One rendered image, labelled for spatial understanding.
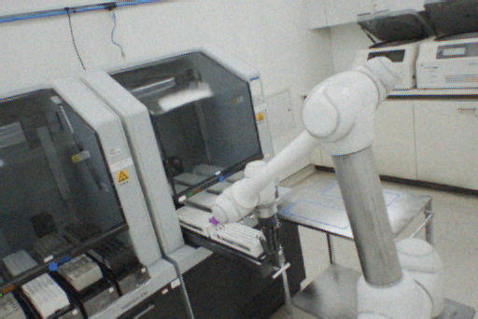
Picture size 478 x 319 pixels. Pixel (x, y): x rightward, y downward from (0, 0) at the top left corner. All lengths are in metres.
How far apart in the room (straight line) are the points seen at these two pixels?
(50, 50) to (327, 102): 2.17
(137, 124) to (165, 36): 1.51
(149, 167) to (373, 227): 1.08
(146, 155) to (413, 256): 1.13
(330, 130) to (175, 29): 2.45
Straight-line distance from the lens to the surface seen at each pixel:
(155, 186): 1.82
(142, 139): 1.76
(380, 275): 1.11
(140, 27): 3.06
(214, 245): 1.79
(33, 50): 2.76
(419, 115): 3.63
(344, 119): 0.89
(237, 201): 1.28
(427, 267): 1.28
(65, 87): 1.91
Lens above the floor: 1.69
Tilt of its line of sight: 19 degrees down
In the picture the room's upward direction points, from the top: 12 degrees counter-clockwise
